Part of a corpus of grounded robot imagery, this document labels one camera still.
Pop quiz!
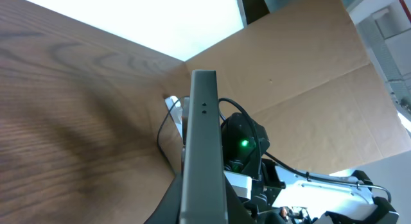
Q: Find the brown cardboard panel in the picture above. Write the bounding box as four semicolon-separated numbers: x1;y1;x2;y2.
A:
185;0;410;174

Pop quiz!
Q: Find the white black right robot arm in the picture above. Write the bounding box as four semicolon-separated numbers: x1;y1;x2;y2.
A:
221;113;399;223

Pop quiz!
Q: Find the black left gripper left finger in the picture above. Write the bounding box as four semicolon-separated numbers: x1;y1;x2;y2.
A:
144;173;182;224

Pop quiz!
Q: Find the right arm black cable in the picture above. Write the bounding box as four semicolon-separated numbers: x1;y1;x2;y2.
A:
218;98;392;204

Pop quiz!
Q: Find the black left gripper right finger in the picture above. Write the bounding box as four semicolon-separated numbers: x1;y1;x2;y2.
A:
225;178;256;224

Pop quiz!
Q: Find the black charger cable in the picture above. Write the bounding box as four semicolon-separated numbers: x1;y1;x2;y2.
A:
156;96;190;177

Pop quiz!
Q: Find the white power strip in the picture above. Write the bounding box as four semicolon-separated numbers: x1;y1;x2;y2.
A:
164;96;189;146

